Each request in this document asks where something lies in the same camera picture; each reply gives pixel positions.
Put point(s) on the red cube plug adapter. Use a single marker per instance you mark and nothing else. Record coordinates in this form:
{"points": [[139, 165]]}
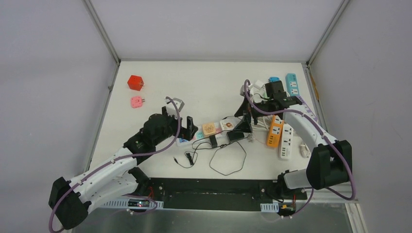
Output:
{"points": [[135, 82]]}

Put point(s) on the tan cube adapter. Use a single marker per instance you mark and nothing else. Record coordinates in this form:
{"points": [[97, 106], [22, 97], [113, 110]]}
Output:
{"points": [[208, 129]]}

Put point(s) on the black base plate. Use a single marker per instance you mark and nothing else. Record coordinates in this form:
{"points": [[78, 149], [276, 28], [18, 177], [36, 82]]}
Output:
{"points": [[215, 194]]}

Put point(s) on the teal power strip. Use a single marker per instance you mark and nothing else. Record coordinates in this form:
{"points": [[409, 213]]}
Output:
{"points": [[292, 85]]}

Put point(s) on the pink adapter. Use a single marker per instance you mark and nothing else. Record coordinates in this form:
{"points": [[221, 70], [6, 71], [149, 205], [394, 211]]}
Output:
{"points": [[137, 102]]}

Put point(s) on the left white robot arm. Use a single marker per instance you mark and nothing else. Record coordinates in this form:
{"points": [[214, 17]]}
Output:
{"points": [[74, 199]]}

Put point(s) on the white charger plug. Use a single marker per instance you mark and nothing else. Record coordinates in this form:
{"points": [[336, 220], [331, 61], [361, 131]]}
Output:
{"points": [[258, 85]]}

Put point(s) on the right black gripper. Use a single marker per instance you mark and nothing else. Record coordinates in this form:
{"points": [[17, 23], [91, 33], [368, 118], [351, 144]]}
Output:
{"points": [[245, 125]]}

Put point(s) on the long white power strip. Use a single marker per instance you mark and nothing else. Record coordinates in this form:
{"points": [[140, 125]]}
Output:
{"points": [[220, 133]]}

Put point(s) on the black power adapter brick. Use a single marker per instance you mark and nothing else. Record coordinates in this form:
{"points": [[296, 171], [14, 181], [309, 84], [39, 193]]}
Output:
{"points": [[234, 136]]}

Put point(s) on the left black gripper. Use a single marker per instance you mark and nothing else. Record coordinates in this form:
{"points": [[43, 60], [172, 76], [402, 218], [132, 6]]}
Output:
{"points": [[180, 125]]}

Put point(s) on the orange power strip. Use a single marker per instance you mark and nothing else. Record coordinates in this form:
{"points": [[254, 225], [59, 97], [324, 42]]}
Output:
{"points": [[274, 132]]}

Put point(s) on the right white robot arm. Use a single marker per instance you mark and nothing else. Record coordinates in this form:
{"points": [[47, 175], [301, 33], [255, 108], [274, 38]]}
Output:
{"points": [[330, 162]]}

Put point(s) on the purple power strip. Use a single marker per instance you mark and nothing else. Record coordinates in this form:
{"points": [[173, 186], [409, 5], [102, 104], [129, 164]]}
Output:
{"points": [[308, 110]]}

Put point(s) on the blue plug adapter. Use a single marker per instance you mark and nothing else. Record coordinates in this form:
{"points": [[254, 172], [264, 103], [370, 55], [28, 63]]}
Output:
{"points": [[273, 79]]}

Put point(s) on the small black adapter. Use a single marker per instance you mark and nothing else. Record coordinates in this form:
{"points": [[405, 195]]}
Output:
{"points": [[213, 141]]}

